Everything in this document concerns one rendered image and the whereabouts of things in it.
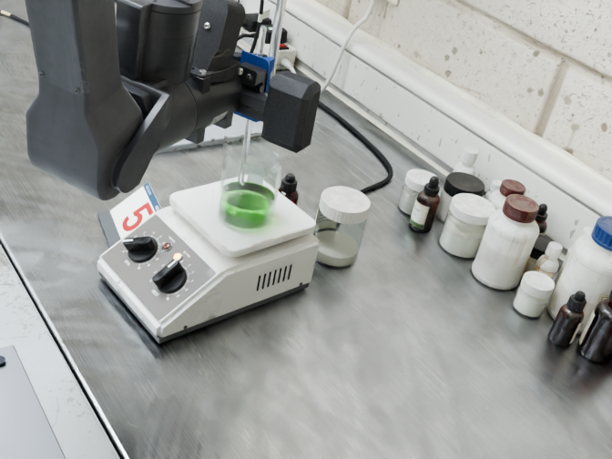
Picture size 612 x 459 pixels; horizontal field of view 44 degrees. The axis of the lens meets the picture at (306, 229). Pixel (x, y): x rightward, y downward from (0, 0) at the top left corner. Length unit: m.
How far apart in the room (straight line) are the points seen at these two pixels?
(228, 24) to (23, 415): 0.32
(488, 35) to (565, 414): 0.57
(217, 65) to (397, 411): 0.37
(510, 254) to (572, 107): 0.24
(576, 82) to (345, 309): 0.44
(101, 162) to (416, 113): 0.77
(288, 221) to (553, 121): 0.44
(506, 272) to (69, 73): 0.61
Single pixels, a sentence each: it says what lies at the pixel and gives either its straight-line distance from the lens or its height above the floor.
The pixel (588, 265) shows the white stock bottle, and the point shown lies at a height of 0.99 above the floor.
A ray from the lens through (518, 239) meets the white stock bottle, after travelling 0.92.
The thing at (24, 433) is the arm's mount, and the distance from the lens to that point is 0.55.
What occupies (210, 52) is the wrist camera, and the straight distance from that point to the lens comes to 0.62.
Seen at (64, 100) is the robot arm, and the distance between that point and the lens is 0.51.
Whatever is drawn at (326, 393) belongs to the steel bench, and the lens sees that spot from 0.75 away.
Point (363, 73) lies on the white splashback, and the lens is 1.29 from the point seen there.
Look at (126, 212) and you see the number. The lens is 0.93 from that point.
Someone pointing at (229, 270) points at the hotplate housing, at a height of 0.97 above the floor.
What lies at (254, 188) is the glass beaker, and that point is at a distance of 0.75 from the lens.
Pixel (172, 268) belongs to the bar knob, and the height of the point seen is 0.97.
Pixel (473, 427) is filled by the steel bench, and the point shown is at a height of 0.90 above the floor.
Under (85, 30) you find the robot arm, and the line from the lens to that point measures 0.47.
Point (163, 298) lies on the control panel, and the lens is 0.77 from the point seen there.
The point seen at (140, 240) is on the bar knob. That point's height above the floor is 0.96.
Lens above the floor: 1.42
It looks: 33 degrees down
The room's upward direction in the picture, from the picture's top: 12 degrees clockwise
